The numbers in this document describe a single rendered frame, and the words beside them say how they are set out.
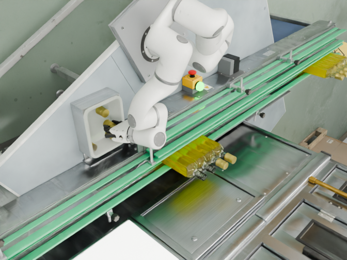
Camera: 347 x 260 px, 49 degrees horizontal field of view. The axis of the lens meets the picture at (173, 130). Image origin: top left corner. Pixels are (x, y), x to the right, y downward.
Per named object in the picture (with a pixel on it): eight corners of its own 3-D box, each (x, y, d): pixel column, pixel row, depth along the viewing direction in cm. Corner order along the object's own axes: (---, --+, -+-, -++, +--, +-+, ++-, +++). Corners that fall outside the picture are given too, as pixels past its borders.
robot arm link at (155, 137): (148, 108, 121) (171, 102, 127) (129, 104, 128) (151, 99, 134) (152, 152, 125) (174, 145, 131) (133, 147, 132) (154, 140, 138)
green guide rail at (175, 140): (145, 150, 161) (158, 159, 156) (145, 149, 161) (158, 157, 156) (332, 38, 263) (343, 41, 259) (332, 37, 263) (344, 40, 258)
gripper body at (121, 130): (129, 149, 134) (111, 143, 142) (150, 136, 140) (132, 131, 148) (123, 130, 131) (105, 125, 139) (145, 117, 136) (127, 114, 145)
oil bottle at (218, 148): (182, 142, 179) (217, 162, 167) (182, 132, 176) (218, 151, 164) (190, 137, 183) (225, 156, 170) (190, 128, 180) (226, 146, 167)
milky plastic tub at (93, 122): (79, 151, 152) (92, 161, 147) (69, 103, 139) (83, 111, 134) (114, 133, 162) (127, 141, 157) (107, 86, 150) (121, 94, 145)
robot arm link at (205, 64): (170, 53, 141) (204, 63, 132) (189, 28, 145) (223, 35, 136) (179, 69, 149) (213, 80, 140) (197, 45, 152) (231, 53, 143)
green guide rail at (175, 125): (144, 136, 157) (157, 144, 152) (144, 134, 156) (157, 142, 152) (334, 28, 259) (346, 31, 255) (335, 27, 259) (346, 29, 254)
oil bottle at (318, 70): (297, 70, 242) (340, 83, 225) (298, 62, 239) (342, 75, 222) (301, 67, 245) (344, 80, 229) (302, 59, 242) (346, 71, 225)
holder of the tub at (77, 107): (81, 161, 155) (93, 169, 151) (69, 102, 140) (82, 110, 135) (114, 143, 165) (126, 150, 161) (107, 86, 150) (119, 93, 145)
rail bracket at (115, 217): (93, 213, 154) (114, 231, 146) (91, 201, 150) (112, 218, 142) (101, 208, 156) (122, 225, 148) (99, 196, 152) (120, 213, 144)
